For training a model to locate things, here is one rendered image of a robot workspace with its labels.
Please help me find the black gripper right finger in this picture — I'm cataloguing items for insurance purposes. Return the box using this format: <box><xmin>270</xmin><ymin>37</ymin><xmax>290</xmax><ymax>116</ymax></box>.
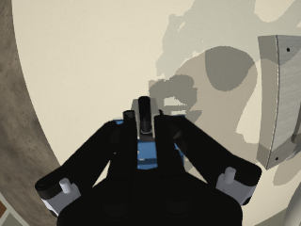
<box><xmin>150</xmin><ymin>98</ymin><xmax>262</xmax><ymax>214</ymax></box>

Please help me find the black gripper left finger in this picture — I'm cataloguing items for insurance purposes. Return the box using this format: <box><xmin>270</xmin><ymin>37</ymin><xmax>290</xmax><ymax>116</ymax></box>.
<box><xmin>35</xmin><ymin>99</ymin><xmax>140</xmax><ymax>218</ymax></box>

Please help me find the blue bench vise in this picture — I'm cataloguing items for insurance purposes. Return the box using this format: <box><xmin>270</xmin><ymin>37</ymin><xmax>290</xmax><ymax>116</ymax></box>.
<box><xmin>137</xmin><ymin>96</ymin><xmax>157</xmax><ymax>170</ymax></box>

